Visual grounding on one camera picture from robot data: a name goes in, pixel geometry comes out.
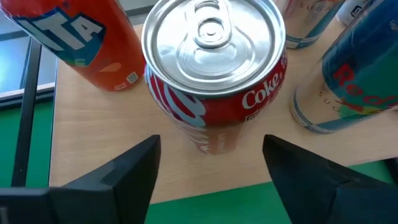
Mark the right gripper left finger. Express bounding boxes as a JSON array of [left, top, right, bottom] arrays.
[[0, 134, 162, 224]]

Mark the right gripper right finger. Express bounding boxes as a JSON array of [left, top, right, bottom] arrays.
[[262, 134, 398, 224]]

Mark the blue silver Red Bull can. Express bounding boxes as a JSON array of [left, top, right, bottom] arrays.
[[289, 0, 398, 135], [275, 0, 346, 50]]

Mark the red Fanta strawberry can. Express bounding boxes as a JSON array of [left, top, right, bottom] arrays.
[[0, 0, 147, 93]]

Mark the red Coca-Cola can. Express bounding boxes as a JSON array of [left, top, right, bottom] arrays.
[[141, 0, 289, 156]]

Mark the tall white Celsius can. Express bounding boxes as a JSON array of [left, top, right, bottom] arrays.
[[335, 0, 373, 26]]

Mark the green table mat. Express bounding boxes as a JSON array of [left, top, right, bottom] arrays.
[[0, 99, 396, 224]]

